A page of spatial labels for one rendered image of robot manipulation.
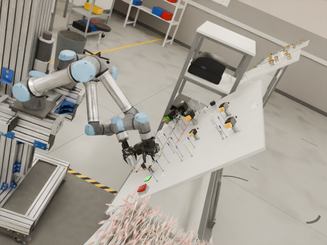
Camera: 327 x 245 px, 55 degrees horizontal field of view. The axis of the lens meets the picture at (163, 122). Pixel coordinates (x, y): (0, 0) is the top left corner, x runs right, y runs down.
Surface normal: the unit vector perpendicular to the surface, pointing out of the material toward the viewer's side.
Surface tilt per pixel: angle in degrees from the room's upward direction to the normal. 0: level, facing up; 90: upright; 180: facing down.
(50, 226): 0
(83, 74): 85
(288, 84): 90
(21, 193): 0
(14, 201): 0
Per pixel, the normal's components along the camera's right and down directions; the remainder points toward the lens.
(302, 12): -0.41, 0.32
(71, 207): 0.34, -0.82
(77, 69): -0.04, 0.40
